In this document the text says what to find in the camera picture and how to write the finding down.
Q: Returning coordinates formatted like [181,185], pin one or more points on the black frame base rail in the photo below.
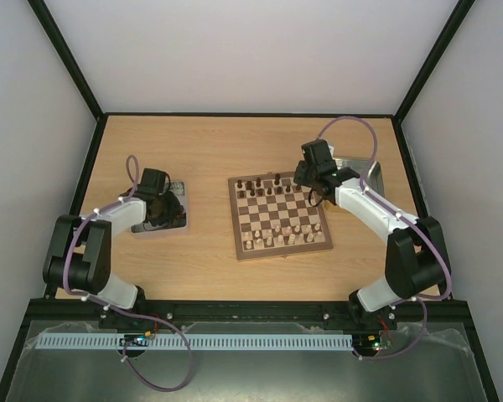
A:
[329,315]

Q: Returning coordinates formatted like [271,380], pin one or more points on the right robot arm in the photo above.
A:
[416,255]

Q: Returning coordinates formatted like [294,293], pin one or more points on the wooden chess board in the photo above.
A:
[266,212]

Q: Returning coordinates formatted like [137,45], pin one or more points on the right metal tin tray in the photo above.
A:
[373,178]

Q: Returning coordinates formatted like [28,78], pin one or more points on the metal tin tray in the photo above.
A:
[373,178]
[180,226]

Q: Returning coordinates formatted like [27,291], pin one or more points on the light blue cable duct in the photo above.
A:
[197,342]

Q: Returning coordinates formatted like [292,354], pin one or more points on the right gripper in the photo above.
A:
[303,172]

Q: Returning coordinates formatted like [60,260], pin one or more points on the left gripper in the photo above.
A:
[177,208]

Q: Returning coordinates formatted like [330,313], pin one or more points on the left metal tin tray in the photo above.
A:
[180,226]

